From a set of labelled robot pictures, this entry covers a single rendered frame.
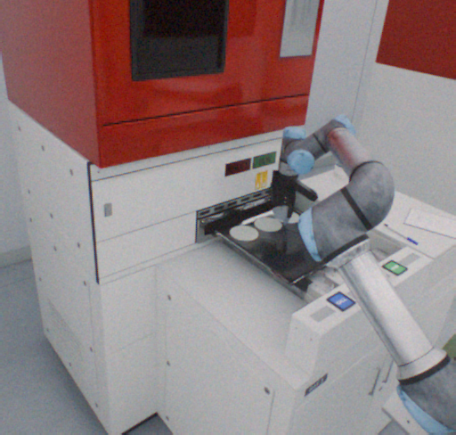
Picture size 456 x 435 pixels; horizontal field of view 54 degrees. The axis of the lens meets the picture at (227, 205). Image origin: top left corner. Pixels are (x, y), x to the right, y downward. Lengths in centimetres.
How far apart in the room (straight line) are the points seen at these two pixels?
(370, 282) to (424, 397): 24
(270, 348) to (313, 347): 15
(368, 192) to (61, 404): 165
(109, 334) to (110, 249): 33
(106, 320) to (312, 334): 70
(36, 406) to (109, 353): 67
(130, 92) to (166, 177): 33
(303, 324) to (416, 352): 27
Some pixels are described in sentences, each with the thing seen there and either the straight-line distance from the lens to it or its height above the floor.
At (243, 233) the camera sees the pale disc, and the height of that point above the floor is 90.
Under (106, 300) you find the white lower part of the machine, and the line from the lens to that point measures 148.
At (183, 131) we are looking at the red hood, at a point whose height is 129.
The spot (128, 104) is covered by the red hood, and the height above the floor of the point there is 138.
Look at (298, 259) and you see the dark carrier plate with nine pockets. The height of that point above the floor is 90.
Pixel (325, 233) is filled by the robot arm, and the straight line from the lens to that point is 101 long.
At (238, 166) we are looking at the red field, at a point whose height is 110.
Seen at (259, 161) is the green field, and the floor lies 110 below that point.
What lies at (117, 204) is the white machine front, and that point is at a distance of 132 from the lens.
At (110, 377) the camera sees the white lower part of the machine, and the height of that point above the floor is 41.
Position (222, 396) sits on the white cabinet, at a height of 55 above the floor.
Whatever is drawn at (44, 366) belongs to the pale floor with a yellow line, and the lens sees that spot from 238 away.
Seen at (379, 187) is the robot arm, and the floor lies 131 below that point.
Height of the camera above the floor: 170
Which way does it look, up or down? 28 degrees down
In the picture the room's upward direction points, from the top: 5 degrees clockwise
